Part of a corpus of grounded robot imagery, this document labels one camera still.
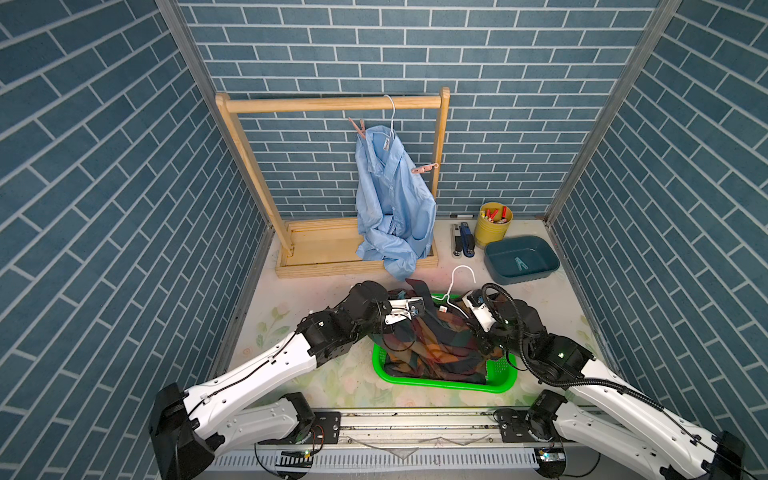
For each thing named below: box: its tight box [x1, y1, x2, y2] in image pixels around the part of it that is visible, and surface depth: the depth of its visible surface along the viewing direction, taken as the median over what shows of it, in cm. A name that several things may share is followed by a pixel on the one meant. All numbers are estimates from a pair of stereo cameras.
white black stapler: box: [453, 224, 463, 257], surface depth 110 cm
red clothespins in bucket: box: [485, 206, 507, 222], surface depth 107 cm
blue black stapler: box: [459, 222, 476, 258], surface depth 113 cm
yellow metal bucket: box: [474, 202, 513, 248], surface depth 107 cm
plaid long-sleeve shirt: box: [372, 279, 503, 384], surface depth 78 cm
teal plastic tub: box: [484, 235, 560, 285], surface depth 108 cm
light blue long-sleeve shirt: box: [355, 125, 437, 282], surface depth 100 cm
